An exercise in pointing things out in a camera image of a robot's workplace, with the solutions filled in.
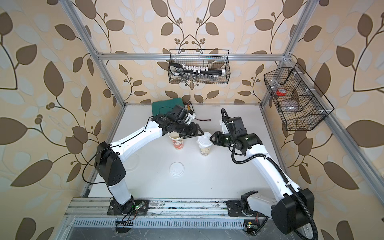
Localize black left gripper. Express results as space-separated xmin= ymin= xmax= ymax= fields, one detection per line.
xmin=173 ymin=120 xmax=205 ymax=138

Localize white plastic cup lid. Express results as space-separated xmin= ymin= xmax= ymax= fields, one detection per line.
xmin=197 ymin=132 xmax=213 ymax=148

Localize paper milk tea cup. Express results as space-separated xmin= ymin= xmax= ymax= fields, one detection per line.
xmin=168 ymin=132 xmax=184 ymax=150
xmin=199 ymin=145 xmax=212 ymax=156

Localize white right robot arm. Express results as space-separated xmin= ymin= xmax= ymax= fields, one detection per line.
xmin=210 ymin=109 xmax=319 ymax=240

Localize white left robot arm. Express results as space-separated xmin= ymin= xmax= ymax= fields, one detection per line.
xmin=92 ymin=105 xmax=204 ymax=214

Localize black screwdriver bit box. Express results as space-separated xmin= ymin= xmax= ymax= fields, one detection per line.
xmin=185 ymin=102 xmax=194 ymax=111

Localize green plastic tool case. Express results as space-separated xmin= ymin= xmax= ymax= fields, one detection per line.
xmin=152 ymin=98 xmax=184 ymax=117

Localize clear plastic lid left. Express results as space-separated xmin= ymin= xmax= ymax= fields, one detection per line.
xmin=169 ymin=162 xmax=185 ymax=178

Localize red object in basket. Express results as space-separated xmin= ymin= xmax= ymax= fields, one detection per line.
xmin=276 ymin=88 xmax=287 ymax=97

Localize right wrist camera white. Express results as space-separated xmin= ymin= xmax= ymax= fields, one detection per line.
xmin=220 ymin=119 xmax=229 ymax=134

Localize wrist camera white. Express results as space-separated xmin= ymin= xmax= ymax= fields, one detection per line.
xmin=220 ymin=119 xmax=229 ymax=134
xmin=185 ymin=113 xmax=196 ymax=125

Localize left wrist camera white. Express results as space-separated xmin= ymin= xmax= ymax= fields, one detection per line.
xmin=185 ymin=113 xmax=196 ymax=125

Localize black handled scissors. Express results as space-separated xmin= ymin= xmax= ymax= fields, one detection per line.
xmin=168 ymin=63 xmax=185 ymax=77

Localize black wire basket back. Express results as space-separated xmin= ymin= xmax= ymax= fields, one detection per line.
xmin=168 ymin=48 xmax=231 ymax=86

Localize black wire basket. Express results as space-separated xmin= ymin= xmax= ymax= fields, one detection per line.
xmin=168 ymin=48 xmax=231 ymax=86
xmin=264 ymin=63 xmax=335 ymax=131

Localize black wire basket right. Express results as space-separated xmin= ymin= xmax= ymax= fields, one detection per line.
xmin=264 ymin=63 xmax=335 ymax=131

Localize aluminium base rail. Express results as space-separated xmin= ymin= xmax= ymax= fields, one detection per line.
xmin=65 ymin=198 xmax=266 ymax=230

